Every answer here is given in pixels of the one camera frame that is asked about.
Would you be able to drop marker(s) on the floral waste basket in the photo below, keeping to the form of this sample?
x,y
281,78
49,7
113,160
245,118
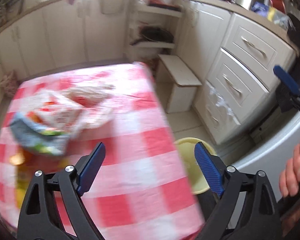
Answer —
x,y
10,84

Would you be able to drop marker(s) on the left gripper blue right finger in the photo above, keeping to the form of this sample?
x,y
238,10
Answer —
x,y
212,168

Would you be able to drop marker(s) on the blue green snack wrapper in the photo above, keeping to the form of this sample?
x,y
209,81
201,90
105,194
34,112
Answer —
x,y
38,138

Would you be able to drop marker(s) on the white corner shelf rack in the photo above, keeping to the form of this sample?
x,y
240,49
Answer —
x,y
157,15

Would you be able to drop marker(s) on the white lower cabinet row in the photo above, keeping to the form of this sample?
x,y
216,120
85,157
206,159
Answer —
x,y
62,34

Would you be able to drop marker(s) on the white drawer cabinet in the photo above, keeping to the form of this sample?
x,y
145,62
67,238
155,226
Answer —
x,y
242,72

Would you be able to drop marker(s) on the person's right hand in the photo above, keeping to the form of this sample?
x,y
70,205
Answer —
x,y
290,177

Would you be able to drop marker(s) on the dark pan on shelf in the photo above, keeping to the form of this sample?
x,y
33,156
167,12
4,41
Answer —
x,y
154,34

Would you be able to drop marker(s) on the white red printed wrapper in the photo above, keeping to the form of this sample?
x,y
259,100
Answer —
x,y
71,110

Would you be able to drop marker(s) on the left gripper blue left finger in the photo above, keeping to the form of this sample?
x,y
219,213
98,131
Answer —
x,y
88,167

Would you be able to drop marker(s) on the small white step stool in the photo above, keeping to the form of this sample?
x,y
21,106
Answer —
x,y
171,69

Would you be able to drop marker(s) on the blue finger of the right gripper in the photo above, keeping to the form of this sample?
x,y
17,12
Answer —
x,y
287,80

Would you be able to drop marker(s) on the red white checkered tablecloth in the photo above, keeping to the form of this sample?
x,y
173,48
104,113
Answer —
x,y
141,191

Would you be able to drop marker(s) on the yellow plastic trash basin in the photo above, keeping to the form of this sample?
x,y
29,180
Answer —
x,y
185,147

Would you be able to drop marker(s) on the clear plastic bag on drawer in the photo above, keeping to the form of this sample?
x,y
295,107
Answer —
x,y
226,112

